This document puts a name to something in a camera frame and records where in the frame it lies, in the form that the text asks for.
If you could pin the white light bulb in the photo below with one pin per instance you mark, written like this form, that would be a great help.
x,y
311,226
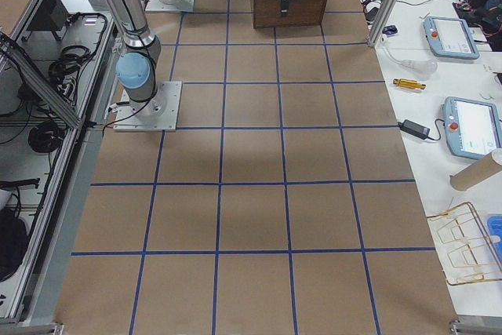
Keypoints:
x,y
423,68

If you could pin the far teach pendant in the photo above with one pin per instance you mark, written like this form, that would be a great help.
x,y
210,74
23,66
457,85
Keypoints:
x,y
450,38

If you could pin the teach pendant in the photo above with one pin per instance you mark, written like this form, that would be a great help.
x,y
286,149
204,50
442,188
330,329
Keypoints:
x,y
472,127
450,38

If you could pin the black power adapter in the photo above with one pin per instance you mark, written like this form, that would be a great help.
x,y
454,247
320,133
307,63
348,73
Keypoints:
x,y
416,130

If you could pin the near teach pendant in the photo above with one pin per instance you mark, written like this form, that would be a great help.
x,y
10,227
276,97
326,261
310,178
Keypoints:
x,y
472,127

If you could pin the cardboard tube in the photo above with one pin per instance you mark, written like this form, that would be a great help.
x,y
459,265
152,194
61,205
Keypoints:
x,y
478,171

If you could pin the blue plastic tray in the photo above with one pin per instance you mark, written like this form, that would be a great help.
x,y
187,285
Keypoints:
x,y
494,226

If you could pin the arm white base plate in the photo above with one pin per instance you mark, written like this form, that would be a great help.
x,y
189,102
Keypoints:
x,y
170,6
160,114

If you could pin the gold wire rack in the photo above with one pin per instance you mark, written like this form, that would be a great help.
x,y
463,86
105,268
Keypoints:
x,y
466,247

